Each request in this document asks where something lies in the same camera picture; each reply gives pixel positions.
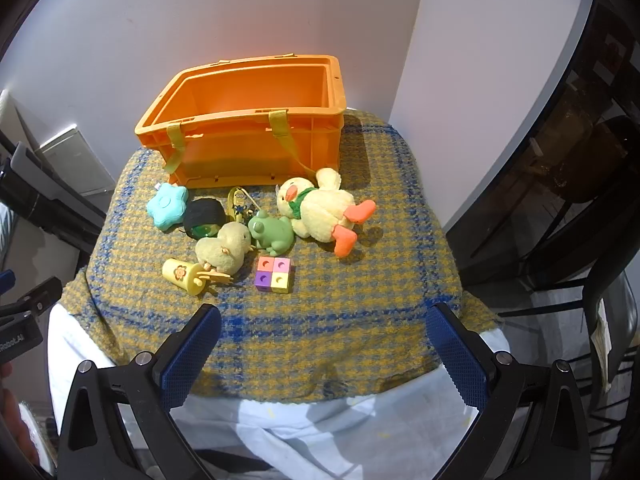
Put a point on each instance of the black equipment stand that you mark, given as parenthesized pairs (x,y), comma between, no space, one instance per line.
(45,205)

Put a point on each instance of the black chair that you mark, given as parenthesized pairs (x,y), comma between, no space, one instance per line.
(615,140)

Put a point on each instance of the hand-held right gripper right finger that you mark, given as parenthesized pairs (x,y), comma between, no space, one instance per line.
(457,360)

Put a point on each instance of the grey wall panel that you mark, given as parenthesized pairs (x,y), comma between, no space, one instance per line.
(75,160)

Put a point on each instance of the yellow flower cup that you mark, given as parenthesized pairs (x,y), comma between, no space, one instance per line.
(180,272)

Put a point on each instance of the green rubber frog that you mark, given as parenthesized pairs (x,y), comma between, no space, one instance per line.
(272,235)

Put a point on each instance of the large yellow duck plush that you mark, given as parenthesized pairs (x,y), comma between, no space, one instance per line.
(322,210)

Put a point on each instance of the coloured block cube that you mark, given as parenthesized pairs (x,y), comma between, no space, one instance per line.
(272,275)

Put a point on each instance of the black green ball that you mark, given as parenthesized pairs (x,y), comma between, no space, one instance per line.
(202,215)

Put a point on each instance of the small yellow chick plush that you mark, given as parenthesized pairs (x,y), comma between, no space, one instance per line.
(222,250)

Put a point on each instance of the teal star plush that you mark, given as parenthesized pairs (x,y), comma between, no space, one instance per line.
(167,207)

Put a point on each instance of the orange plastic crate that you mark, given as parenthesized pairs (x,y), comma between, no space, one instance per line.
(250,145)

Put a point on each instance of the person's left forearm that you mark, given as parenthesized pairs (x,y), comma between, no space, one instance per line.
(15,425)

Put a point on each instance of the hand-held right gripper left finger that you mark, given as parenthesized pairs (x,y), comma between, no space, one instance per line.
(192,355)

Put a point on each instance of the yellow blue plaid blanket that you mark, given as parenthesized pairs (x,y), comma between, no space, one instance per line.
(350,310)

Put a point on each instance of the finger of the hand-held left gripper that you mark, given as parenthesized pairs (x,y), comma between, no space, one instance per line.
(37,294)
(6,282)

